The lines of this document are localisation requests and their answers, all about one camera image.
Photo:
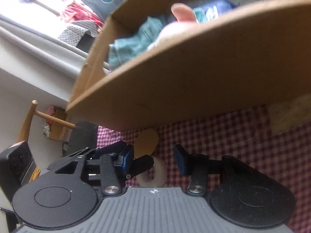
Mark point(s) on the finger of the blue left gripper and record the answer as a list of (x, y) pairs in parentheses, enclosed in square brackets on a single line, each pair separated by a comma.
[(116, 148), (139, 166)]

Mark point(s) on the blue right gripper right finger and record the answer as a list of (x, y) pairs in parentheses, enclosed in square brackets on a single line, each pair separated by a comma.
[(194, 166)]

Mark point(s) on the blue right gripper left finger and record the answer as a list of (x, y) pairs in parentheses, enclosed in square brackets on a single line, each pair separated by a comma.
[(113, 170)]

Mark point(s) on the tan round cushion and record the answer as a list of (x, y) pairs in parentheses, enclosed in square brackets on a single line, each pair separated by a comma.
[(146, 142)]

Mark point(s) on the teal knitted cloth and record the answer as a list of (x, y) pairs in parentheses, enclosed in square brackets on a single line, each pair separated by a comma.
[(123, 50)]

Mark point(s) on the pink round plush toy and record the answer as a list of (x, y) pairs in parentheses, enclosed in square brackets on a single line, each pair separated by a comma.
[(185, 20)]

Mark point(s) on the blue wet wipes pack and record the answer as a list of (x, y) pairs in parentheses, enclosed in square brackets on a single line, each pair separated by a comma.
[(212, 10)]

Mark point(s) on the black chair seat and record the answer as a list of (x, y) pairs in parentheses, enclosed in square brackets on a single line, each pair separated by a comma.
[(84, 135)]

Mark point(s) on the pink checkered tablecloth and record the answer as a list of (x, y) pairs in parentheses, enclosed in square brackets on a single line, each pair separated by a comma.
[(247, 136)]

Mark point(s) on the polka dot cloth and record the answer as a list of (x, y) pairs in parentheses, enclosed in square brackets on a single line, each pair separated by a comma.
[(76, 30)]

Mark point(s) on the brown cardboard box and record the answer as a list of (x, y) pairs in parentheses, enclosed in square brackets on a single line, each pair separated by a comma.
[(253, 55)]

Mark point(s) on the grey curtain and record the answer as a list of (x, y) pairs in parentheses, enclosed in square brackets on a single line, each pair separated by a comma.
[(59, 55)]

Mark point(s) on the pink hanging garment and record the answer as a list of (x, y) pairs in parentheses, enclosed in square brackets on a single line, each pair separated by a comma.
[(76, 12)]

